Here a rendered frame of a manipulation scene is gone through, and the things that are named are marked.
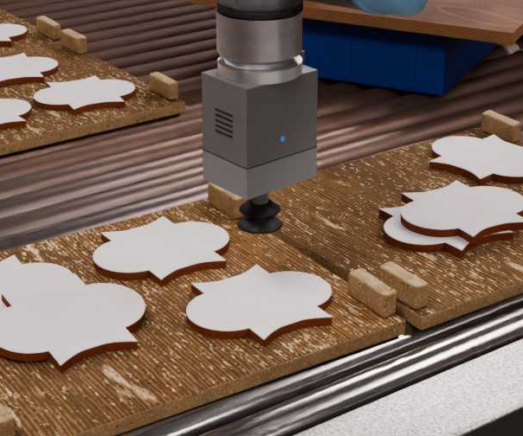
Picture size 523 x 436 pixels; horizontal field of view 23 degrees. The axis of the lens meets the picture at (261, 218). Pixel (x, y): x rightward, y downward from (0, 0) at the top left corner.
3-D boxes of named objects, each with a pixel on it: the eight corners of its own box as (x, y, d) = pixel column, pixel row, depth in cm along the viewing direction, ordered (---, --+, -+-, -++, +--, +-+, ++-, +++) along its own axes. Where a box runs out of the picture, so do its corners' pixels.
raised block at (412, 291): (429, 307, 122) (430, 282, 121) (415, 312, 121) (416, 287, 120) (390, 283, 127) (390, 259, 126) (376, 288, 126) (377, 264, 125)
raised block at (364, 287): (398, 315, 121) (399, 290, 120) (383, 320, 120) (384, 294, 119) (360, 291, 125) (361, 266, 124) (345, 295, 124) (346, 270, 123)
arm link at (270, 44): (198, 8, 110) (269, -8, 115) (199, 58, 112) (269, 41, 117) (254, 26, 105) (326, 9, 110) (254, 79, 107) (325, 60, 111)
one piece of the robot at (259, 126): (256, 7, 117) (256, 169, 124) (179, 25, 112) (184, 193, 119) (328, 30, 111) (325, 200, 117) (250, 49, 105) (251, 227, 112)
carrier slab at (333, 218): (697, 228, 142) (700, 215, 141) (421, 331, 121) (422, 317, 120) (481, 137, 168) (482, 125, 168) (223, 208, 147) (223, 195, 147)
